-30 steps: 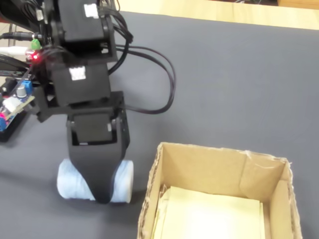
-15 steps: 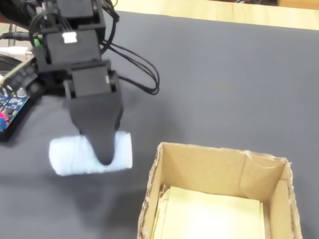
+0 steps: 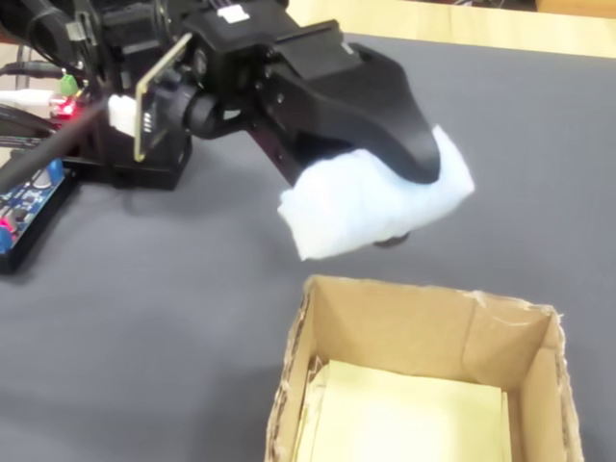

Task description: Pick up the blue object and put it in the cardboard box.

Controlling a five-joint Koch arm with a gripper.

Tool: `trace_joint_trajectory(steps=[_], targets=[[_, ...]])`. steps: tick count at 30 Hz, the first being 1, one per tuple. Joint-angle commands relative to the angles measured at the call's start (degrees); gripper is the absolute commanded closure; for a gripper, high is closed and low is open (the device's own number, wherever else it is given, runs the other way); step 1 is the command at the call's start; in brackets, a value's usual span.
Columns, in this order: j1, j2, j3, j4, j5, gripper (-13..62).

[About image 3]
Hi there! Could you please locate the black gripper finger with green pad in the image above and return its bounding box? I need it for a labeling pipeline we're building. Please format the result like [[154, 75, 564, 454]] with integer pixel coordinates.
[[282, 41, 443, 186], [246, 61, 348, 188]]

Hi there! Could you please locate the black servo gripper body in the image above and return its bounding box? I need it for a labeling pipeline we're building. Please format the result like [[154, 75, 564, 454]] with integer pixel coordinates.
[[184, 8, 347, 141]]

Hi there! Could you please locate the white plastic bag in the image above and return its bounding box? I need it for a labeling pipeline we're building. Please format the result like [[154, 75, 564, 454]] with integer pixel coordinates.
[[276, 123, 476, 262]]

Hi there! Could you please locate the brown cardboard box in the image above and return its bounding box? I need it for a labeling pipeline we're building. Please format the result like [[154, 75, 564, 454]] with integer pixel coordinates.
[[263, 273, 586, 462]]

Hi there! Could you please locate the white plug connector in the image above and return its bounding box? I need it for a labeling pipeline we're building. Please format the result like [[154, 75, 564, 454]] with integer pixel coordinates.
[[108, 93, 139, 137]]

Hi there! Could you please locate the red lit controller board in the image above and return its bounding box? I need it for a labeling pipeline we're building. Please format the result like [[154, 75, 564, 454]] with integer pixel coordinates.
[[47, 92, 90, 119]]

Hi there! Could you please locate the dark grey textured mat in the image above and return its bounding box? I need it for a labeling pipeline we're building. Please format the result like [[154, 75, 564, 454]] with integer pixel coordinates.
[[0, 31, 616, 462]]

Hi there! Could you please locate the blue circuit board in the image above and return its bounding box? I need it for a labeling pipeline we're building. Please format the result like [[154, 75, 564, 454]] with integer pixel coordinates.
[[0, 158, 66, 256], [0, 166, 84, 275]]

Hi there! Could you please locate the pale yellow paper sheet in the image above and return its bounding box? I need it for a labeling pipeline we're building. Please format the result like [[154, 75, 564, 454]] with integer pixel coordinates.
[[293, 358, 511, 462]]

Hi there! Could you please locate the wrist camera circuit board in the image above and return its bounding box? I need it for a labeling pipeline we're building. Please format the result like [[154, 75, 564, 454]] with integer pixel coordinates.
[[133, 32, 193, 163]]

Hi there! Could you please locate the black braided cable sleeve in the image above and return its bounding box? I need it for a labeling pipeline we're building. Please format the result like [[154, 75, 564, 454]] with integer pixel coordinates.
[[0, 98, 110, 192]]

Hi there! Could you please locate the white USB plug cable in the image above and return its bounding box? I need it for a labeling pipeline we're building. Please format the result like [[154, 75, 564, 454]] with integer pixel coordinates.
[[0, 89, 55, 110]]

